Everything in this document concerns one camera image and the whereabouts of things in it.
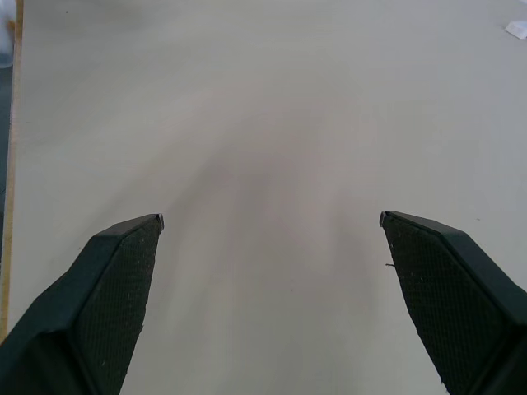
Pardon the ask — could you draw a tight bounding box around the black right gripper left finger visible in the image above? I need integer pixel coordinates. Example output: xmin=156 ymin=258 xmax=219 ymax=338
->
xmin=0 ymin=213 xmax=165 ymax=395

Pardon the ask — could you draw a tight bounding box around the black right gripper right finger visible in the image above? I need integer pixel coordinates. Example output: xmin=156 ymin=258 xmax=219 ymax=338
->
xmin=379 ymin=210 xmax=527 ymax=395

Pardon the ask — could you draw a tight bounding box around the white paper piece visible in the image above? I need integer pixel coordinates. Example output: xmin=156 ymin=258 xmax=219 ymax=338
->
xmin=504 ymin=18 xmax=527 ymax=40

